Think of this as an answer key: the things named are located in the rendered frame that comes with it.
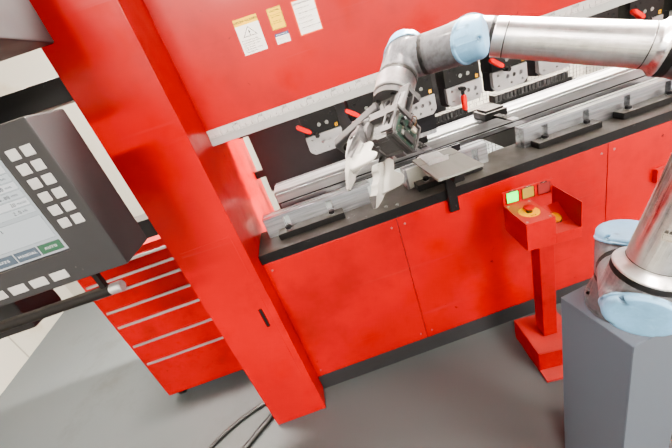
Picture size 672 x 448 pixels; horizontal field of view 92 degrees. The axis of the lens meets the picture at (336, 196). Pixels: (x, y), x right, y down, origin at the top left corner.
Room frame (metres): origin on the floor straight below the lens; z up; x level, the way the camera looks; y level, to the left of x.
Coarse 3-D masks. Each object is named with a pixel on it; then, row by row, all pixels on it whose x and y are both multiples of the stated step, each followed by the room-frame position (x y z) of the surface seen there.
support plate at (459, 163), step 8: (440, 152) 1.31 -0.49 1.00; (448, 152) 1.28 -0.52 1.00; (456, 152) 1.25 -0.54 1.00; (416, 160) 1.31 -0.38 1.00; (448, 160) 1.20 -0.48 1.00; (456, 160) 1.18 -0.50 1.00; (464, 160) 1.15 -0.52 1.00; (472, 160) 1.13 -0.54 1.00; (424, 168) 1.21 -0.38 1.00; (432, 168) 1.18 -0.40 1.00; (440, 168) 1.16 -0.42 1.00; (448, 168) 1.13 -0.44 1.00; (456, 168) 1.11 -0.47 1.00; (464, 168) 1.09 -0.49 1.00; (472, 168) 1.07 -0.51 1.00; (432, 176) 1.12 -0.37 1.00; (440, 176) 1.09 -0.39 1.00; (448, 176) 1.07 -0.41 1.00
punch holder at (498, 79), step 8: (480, 64) 1.39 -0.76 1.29; (488, 64) 1.33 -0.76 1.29; (504, 64) 1.32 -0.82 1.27; (512, 64) 1.32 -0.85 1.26; (520, 64) 1.31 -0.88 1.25; (488, 72) 1.34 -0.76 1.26; (496, 72) 1.31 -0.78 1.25; (504, 72) 1.31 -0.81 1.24; (512, 72) 1.31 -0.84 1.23; (520, 72) 1.33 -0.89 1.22; (488, 80) 1.35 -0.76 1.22; (496, 80) 1.31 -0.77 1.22; (504, 80) 1.31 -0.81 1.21; (512, 80) 1.31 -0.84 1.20; (520, 80) 1.31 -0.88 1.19; (488, 88) 1.36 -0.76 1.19; (496, 88) 1.31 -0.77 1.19; (504, 88) 1.31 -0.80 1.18
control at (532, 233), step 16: (560, 192) 1.03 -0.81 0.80; (512, 208) 1.06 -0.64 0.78; (544, 208) 1.04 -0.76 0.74; (560, 208) 1.02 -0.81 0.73; (576, 208) 0.95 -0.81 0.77; (512, 224) 1.04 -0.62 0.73; (528, 224) 0.94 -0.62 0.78; (544, 224) 0.93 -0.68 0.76; (560, 224) 0.97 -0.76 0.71; (576, 224) 0.94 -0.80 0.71; (528, 240) 0.94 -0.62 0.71; (544, 240) 0.93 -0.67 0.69; (560, 240) 0.93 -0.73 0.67
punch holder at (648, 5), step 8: (640, 0) 1.33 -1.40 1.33; (648, 0) 1.33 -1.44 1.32; (656, 0) 1.33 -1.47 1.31; (624, 8) 1.35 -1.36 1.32; (632, 8) 1.33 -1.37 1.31; (640, 8) 1.33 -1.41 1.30; (648, 8) 1.33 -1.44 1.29; (656, 8) 1.33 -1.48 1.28; (624, 16) 1.35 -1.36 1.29; (632, 16) 1.33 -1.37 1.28; (648, 16) 1.33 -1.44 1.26; (656, 16) 1.33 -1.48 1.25
